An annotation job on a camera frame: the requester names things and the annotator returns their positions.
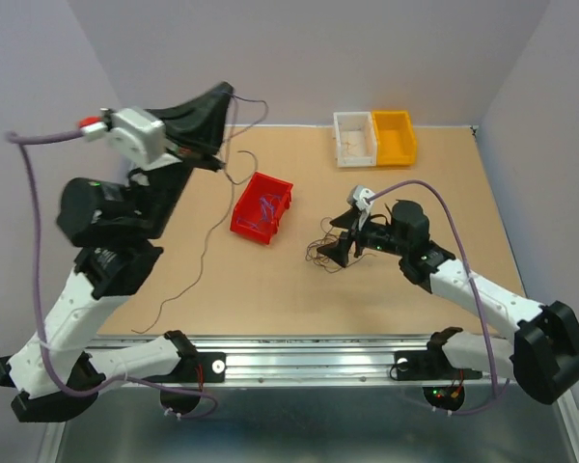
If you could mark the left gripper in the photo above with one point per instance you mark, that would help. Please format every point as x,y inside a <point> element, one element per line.
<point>199,125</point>

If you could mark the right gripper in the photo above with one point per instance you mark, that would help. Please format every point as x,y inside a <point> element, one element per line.
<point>338,251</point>

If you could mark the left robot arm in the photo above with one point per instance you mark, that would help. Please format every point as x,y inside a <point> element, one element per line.
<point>113,226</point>

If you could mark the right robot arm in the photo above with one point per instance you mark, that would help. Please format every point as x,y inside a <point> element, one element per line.
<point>536,345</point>

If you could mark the red plastic bin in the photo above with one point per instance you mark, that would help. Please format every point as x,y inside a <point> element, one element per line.
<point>258,212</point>

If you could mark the white plastic bin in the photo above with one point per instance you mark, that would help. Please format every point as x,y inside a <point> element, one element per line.
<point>356,145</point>

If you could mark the yellow plastic bin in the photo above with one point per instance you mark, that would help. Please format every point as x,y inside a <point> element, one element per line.
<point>395,138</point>

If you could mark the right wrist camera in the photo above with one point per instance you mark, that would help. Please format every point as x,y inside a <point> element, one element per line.
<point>360,198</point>

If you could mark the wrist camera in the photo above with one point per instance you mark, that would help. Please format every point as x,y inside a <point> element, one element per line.
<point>360,198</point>
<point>133,132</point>

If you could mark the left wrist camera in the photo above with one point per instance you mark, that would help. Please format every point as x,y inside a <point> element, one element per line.
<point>133,132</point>

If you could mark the aluminium mounting rail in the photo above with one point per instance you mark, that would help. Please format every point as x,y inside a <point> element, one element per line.
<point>306,362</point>

